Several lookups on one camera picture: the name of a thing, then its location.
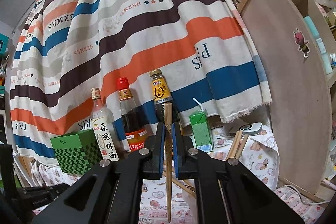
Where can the red print patterned tablecloth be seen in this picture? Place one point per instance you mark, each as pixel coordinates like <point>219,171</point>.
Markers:
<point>288,202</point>

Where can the wooden chopstick on table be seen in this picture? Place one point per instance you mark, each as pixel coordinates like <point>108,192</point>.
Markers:
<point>181,184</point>

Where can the red cap vinegar bottle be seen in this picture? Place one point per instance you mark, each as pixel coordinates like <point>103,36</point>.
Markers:
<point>134,128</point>

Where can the baby bear print cloth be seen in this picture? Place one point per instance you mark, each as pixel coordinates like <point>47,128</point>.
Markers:
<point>260,155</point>

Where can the clear cooking wine bottle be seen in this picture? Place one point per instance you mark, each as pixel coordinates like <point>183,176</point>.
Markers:
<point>102,124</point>

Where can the yellow label oyster sauce bottle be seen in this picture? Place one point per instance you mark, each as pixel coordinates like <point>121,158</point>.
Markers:
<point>162,95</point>

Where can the green drink carton with straw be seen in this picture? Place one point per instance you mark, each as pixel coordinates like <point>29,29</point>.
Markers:
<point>201,129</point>

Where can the white round-dial device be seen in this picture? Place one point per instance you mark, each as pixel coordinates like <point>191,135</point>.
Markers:
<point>248,128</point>

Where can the wooden chopstick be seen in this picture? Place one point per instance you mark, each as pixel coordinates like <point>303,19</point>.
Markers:
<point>168,149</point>
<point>181,184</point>
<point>241,146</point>

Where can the green checkered box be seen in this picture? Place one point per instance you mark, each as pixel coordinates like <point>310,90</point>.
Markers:
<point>76,152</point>

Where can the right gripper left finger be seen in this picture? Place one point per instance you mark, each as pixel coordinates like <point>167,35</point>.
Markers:
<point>110,192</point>

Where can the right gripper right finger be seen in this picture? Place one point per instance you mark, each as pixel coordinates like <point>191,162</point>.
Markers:
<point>226,191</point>

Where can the striped Hermes Paris curtain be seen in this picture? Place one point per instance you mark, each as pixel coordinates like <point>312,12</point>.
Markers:
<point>68,47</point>

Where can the beige wooden side panel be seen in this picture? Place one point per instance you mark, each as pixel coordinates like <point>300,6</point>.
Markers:
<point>300,112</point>

